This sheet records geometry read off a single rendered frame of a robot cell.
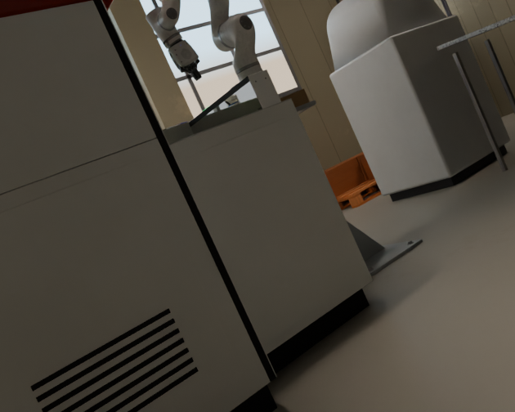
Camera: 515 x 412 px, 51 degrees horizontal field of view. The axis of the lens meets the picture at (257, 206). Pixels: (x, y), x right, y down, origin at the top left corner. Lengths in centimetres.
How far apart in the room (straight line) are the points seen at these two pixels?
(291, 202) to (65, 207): 82
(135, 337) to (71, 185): 40
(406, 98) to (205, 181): 230
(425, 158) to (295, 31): 273
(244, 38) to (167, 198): 121
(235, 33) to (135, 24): 269
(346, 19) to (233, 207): 260
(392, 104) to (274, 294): 234
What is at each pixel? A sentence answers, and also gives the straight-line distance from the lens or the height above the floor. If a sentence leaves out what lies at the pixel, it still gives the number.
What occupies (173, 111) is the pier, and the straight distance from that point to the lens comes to 490.
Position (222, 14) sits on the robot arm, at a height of 135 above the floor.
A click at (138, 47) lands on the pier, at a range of 503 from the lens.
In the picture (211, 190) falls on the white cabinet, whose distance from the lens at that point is 173.
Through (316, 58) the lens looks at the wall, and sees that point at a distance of 612.
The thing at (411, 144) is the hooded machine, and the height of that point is 37.
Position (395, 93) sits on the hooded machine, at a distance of 385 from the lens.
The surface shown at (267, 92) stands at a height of 88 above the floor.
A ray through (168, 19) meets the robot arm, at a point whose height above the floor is 134.
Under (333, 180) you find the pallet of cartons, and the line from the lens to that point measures 510.
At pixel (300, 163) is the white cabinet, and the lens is 194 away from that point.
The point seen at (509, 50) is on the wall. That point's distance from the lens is 731.
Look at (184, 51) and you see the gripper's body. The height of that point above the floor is 122.
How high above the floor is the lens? 61
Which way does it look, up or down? 3 degrees down
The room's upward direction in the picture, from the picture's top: 25 degrees counter-clockwise
